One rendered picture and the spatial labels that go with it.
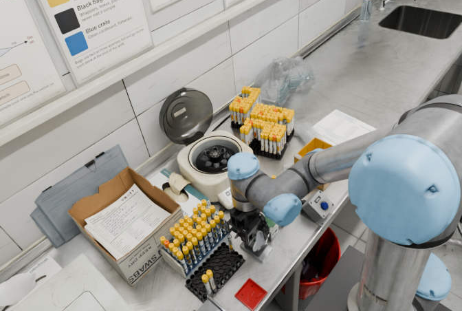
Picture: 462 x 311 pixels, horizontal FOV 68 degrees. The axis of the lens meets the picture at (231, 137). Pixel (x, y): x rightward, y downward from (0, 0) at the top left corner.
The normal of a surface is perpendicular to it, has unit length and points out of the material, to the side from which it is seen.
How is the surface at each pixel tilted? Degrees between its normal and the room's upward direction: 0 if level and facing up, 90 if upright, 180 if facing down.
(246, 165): 0
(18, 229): 90
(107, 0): 93
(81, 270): 0
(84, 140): 90
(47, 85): 94
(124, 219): 0
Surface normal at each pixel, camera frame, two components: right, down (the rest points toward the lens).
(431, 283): 0.05, -0.77
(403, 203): -0.77, 0.37
